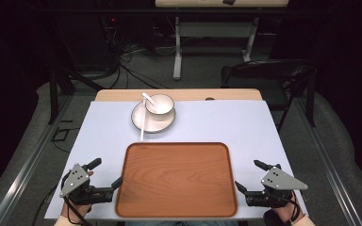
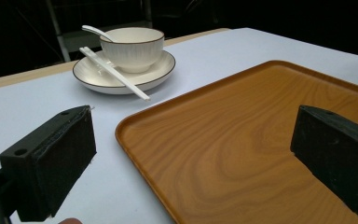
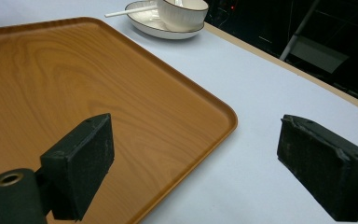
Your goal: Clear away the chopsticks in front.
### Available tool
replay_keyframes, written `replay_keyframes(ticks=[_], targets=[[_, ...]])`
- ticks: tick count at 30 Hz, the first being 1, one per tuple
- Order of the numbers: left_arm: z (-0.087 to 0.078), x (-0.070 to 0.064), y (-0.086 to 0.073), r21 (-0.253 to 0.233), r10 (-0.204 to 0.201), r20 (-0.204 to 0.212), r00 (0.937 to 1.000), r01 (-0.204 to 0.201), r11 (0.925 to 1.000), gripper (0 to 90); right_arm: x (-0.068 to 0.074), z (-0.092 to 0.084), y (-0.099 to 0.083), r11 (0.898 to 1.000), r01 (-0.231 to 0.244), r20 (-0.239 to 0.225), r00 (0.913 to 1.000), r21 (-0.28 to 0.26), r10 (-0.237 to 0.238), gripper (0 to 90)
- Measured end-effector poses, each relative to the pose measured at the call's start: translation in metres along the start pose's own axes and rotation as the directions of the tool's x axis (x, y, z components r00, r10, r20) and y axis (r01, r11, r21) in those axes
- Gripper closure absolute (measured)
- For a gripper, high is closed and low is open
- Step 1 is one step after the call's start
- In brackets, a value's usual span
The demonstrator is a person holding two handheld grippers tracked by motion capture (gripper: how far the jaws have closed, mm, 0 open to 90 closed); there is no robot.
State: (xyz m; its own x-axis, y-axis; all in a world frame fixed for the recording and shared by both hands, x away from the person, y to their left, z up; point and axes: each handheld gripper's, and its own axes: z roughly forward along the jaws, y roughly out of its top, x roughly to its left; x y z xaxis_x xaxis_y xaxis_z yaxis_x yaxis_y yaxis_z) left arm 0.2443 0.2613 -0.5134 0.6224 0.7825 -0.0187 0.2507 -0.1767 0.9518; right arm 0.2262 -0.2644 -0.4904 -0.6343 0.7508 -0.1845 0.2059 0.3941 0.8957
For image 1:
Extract white ceramic bowl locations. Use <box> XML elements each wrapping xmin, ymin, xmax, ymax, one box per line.
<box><xmin>144</xmin><ymin>93</ymin><xmax>175</xmax><ymax>116</ymax></box>

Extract black metal stand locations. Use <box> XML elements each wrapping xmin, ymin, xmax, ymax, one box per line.
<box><xmin>48</xmin><ymin>68</ymin><xmax>106</xmax><ymax>125</ymax></box>

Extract bundle of black floor cables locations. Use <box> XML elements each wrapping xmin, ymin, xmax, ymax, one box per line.
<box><xmin>102</xmin><ymin>18</ymin><xmax>171</xmax><ymax>90</ymax></box>

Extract white ceramic spoon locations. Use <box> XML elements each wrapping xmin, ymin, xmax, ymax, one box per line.
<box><xmin>141</xmin><ymin>91</ymin><xmax>158</xmax><ymax>108</ymax></box>

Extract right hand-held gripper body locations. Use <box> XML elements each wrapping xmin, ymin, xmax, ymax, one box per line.
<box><xmin>244</xmin><ymin>163</ymin><xmax>309</xmax><ymax>208</ymax></box>

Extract white ceramic plate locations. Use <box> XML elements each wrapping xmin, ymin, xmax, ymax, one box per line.
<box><xmin>131</xmin><ymin>101</ymin><xmax>176</xmax><ymax>134</ymax></box>

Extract brown wooden tray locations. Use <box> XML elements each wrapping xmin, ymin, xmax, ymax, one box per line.
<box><xmin>115</xmin><ymin>141</ymin><xmax>239</xmax><ymax>218</ymax></box>

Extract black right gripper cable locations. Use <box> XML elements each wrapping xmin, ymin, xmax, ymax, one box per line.
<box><xmin>289</xmin><ymin>190</ymin><xmax>300</xmax><ymax>222</ymax></box>

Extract person's right hand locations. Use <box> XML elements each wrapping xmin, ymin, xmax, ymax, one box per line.
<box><xmin>271</xmin><ymin>201</ymin><xmax>305</xmax><ymax>224</ymax></box>

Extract black chair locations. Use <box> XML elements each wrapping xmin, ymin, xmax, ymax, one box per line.
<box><xmin>220</xmin><ymin>59</ymin><xmax>318</xmax><ymax>133</ymax></box>

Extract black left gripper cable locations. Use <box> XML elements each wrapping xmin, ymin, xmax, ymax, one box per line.
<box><xmin>63</xmin><ymin>196</ymin><xmax>92</xmax><ymax>226</ymax></box>

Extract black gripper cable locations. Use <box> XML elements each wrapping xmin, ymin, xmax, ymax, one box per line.
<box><xmin>63</xmin><ymin>196</ymin><xmax>92</xmax><ymax>226</ymax></box>
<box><xmin>289</xmin><ymin>190</ymin><xmax>300</xmax><ymax>222</ymax></box>

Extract dark device with red light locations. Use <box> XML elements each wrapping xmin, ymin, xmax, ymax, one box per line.
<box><xmin>106</xmin><ymin>15</ymin><xmax>121</xmax><ymax>43</ymax></box>

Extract person's left hand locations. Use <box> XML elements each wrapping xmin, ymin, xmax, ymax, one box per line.
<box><xmin>60</xmin><ymin>202</ymin><xmax>92</xmax><ymax>220</ymax></box>

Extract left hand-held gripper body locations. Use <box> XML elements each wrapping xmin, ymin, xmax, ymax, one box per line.
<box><xmin>59</xmin><ymin>163</ymin><xmax>114</xmax><ymax>206</ymax></box>

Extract metal floor rail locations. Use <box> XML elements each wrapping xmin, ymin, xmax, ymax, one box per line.
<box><xmin>295</xmin><ymin>97</ymin><xmax>362</xmax><ymax>226</ymax></box>
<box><xmin>0</xmin><ymin>93</ymin><xmax>74</xmax><ymax>226</ymax></box>

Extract pale blue table mat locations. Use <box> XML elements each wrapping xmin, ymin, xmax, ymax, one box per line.
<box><xmin>44</xmin><ymin>100</ymin><xmax>309</xmax><ymax>220</ymax></box>

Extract grey-legged background table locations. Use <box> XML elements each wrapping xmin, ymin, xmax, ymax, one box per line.
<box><xmin>155</xmin><ymin>0</ymin><xmax>290</xmax><ymax>81</ymax></box>

